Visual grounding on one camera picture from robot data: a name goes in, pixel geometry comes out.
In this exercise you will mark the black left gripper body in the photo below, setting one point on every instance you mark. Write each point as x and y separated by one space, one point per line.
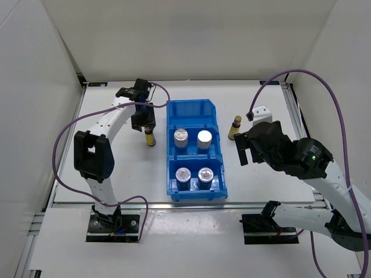
144 117

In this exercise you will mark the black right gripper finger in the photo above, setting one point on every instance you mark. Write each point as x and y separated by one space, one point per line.
242 140
243 159

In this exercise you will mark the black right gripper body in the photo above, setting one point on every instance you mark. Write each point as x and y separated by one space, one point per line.
273 160

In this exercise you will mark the white bead jar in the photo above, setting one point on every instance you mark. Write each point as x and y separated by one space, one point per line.
204 140
181 140

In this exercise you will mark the sauce jar white lid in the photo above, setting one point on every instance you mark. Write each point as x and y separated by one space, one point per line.
183 179
205 178

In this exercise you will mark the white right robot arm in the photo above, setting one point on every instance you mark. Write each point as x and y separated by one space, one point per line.
308 160

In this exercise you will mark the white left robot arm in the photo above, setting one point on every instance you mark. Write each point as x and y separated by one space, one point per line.
93 156

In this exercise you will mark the yellow label bottle right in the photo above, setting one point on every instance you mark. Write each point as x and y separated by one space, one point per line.
235 126

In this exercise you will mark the yellow label bottle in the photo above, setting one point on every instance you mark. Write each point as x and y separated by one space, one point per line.
235 126
150 138

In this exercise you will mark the yellow label bottle left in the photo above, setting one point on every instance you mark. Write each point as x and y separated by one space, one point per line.
150 138

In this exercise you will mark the blue three-compartment plastic bin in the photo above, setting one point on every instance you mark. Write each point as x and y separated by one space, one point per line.
194 116

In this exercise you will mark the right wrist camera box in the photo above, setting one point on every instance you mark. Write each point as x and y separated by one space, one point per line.
259 114

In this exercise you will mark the right side aluminium rail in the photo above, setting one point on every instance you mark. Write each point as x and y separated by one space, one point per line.
301 194

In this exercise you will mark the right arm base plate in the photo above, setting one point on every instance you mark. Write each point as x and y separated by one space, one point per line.
257 231

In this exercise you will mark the left side aluminium rail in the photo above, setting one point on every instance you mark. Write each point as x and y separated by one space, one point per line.
63 147

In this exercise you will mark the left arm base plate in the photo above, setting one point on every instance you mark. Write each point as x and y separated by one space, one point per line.
127 230

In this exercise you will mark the aluminium table edge rail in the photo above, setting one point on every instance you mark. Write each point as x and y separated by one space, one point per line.
185 205

